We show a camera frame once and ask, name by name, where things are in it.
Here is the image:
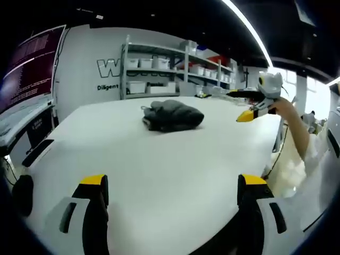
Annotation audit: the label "black cable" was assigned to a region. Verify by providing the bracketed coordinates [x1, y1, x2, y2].
[262, 118, 289, 180]

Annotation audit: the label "large monitor with text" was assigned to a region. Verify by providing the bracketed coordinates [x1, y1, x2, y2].
[0, 24, 67, 114]

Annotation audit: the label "grey towel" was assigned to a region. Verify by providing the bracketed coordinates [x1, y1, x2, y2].
[141, 99, 205, 132]

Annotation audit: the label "small items on far table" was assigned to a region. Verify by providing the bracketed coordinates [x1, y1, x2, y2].
[195, 89, 213, 99]

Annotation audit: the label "grey metal shelf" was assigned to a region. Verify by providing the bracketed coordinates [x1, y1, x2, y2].
[120, 35, 237, 100]

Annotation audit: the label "black flat keyboard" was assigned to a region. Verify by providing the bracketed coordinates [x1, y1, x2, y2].
[22, 139, 55, 168]

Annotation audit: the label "row of white storage bins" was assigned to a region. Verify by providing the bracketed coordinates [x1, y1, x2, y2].
[126, 39, 236, 94]

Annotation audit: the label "black computer case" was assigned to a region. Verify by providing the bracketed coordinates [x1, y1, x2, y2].
[25, 107, 55, 152]

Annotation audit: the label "ceiling light strip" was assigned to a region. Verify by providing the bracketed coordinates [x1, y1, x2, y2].
[220, 0, 275, 69]

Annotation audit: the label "black computer mouse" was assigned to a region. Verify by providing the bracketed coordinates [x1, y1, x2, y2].
[11, 174, 35, 216]

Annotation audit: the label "person's right hand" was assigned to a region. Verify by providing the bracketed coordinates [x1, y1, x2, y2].
[268, 96, 292, 115]

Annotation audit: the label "white grey machine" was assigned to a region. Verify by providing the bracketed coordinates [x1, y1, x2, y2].
[325, 105, 340, 160]

